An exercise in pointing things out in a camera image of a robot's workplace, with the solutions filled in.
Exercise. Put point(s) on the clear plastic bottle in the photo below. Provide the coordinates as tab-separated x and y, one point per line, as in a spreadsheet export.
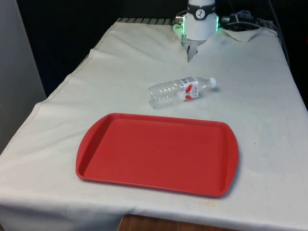
168	92

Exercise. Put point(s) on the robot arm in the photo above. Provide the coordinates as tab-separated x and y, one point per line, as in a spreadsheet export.
198	26

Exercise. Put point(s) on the red tray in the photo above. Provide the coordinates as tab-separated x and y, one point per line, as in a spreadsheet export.
156	154

